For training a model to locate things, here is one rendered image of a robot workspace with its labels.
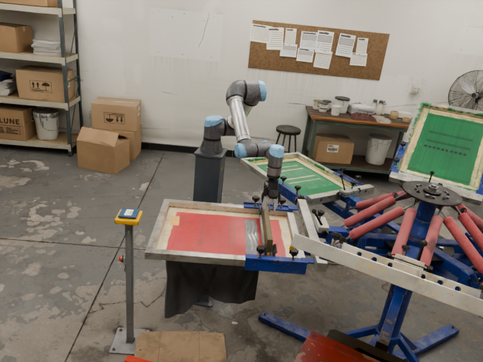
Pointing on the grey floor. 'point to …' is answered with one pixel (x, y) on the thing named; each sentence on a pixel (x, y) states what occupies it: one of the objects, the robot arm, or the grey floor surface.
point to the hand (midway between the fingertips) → (269, 210)
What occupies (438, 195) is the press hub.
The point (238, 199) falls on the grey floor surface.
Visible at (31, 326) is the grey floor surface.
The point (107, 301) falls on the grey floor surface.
